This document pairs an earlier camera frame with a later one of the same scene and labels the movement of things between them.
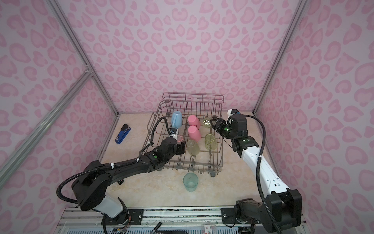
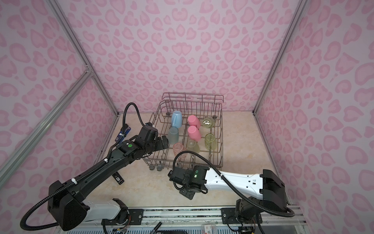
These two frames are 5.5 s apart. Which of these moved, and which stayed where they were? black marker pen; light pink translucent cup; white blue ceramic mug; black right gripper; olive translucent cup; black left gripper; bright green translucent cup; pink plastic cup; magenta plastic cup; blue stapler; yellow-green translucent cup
Moved: black right gripper; black left gripper; light pink translucent cup
Stayed: olive translucent cup; yellow-green translucent cup; magenta plastic cup; bright green translucent cup; pink plastic cup; blue stapler; white blue ceramic mug; black marker pen
